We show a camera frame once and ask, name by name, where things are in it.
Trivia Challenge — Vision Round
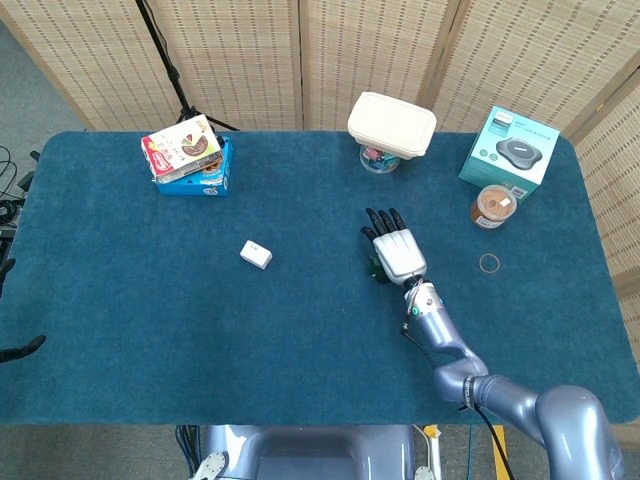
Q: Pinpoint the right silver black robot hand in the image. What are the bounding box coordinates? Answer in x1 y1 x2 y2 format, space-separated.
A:
360 207 429 287

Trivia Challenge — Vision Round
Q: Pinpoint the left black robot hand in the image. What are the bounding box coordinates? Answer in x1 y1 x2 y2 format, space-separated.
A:
0 334 47 364

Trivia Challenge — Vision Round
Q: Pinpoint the small green object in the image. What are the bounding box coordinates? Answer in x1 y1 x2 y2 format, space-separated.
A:
364 254 391 284

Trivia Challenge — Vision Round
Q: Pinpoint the clear jar of binder clips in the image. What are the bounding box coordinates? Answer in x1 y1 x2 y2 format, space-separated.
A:
359 143 402 175

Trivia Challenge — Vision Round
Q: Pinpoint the orange jar of rubber bands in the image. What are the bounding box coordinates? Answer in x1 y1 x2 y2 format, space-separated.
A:
469 183 518 231

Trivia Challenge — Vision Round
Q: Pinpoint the cream lidded plastic container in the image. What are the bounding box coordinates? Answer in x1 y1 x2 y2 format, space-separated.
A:
347 91 438 160

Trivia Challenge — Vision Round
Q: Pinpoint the small white box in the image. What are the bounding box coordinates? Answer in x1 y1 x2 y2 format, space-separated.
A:
239 239 274 271

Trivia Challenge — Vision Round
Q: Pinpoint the teal product box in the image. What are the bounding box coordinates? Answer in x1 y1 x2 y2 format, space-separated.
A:
457 105 560 201

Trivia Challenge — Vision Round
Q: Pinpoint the blue felt table cloth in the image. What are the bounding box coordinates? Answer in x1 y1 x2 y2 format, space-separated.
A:
0 130 640 427

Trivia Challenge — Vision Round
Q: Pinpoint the white power strip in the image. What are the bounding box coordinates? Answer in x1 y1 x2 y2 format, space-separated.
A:
422 424 443 480

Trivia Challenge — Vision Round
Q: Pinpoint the blue cookie box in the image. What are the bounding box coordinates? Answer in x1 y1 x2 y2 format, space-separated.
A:
154 136 235 198

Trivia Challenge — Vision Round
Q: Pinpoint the silver robot torso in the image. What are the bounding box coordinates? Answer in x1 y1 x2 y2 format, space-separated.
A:
187 424 436 480

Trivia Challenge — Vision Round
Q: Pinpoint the red white snack box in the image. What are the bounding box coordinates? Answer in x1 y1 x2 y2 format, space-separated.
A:
140 113 225 184

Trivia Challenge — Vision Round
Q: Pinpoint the black tripod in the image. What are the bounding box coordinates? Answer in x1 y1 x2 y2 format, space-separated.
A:
134 0 241 132

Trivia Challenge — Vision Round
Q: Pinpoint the black cable bundle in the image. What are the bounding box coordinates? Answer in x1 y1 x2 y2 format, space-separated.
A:
0 144 40 261

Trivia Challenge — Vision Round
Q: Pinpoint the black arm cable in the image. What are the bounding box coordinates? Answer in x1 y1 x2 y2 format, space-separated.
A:
401 324 516 480

